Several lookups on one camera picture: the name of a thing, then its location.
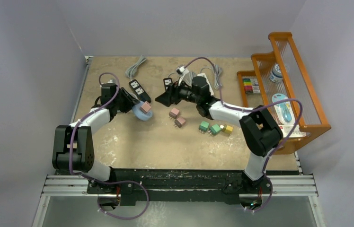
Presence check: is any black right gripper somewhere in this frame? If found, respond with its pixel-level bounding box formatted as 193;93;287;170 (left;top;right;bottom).
156;77;201;107

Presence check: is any black strip with green USB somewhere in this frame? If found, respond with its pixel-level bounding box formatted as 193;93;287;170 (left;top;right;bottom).
163;77;173;91

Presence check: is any black strip with pink plugs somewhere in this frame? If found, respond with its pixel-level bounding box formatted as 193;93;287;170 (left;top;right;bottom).
129;79;151;103

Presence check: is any light blue round socket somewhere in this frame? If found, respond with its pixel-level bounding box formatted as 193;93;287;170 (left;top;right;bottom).
132;101;153;121

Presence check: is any pink plug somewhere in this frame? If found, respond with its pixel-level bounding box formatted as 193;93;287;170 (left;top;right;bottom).
140;102;151;114

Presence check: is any pink plug adapter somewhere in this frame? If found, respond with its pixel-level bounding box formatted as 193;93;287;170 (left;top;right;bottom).
168;108;180;119
174;117;186;128

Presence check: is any white power strip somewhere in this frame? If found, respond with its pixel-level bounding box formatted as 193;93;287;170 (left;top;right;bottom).
196;73;214;96

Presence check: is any green plug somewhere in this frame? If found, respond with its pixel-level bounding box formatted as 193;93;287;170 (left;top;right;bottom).
198;121;210;133

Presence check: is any green plug adapter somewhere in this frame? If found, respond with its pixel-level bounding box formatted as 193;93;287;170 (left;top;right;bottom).
208;124;221;136

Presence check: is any yellow plug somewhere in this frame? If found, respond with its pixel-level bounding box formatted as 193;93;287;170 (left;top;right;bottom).
220;125;233;135

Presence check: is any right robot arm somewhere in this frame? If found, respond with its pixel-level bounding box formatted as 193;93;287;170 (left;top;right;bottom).
155;76;283;192

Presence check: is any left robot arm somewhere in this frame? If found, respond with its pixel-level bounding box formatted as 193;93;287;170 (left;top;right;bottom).
52;83;140;193

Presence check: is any colourful box on rack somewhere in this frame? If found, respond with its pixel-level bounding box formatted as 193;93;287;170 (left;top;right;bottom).
242;77;261;94

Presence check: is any orange wooden rack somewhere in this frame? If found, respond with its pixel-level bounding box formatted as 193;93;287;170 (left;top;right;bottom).
237;32;331;155

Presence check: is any blue packaged item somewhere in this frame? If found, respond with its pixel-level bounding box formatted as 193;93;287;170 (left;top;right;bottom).
272;93;295;125

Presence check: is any white box on rack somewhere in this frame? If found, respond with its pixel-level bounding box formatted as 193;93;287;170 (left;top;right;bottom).
279;125;307;138

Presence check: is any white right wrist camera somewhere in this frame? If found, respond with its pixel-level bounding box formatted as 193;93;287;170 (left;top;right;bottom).
176;66;196;87

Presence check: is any grey bundled power cable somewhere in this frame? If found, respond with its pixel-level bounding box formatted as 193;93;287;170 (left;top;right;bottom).
124;55;148;80

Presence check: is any aluminium table edge rail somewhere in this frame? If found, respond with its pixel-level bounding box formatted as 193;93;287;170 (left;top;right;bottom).
57;55;93;125

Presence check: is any black aluminium robot base frame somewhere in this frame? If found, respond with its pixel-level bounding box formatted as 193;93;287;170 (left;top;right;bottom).
42;168;318;207

